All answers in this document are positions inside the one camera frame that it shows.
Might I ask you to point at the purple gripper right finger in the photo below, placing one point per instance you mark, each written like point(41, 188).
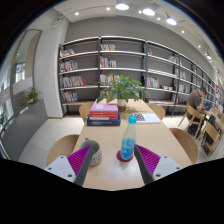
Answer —
point(152, 166)

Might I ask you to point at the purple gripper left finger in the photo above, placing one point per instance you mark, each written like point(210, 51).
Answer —
point(74, 167)

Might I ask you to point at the clear plastic water bottle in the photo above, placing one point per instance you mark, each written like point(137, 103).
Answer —
point(129, 139)

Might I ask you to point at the patterned ceramic cup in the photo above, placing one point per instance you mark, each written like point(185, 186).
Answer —
point(97, 156)

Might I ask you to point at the wooden chair near left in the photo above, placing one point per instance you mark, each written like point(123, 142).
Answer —
point(63, 146)

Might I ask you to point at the red round coaster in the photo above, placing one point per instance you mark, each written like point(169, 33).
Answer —
point(120, 159)

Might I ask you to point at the wooden chair near right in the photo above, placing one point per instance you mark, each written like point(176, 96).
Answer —
point(187, 142)

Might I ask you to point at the open magazine on table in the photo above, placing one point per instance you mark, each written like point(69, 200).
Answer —
point(147, 118)

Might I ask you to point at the wooden chair far left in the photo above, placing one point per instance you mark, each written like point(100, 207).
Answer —
point(84, 110)

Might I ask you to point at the stack of red blue books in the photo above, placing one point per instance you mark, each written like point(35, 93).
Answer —
point(103, 115)

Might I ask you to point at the wooden chair far right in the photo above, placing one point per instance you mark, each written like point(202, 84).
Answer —
point(158, 110)

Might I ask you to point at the wooden slatted chair behind person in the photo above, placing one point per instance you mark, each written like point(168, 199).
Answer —
point(193, 118)

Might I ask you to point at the wooden slatted chair right front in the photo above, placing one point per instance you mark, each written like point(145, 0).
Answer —
point(210, 137)

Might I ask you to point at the green potted plant white pot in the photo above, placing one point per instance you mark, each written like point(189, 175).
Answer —
point(122, 89)

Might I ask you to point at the seated person brown shirt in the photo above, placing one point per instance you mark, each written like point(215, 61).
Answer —
point(196, 101)

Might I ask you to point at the potted plant by window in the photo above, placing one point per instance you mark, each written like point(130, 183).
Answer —
point(32, 96)

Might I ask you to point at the large grey bookshelf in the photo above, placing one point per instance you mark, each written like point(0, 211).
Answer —
point(87, 65)

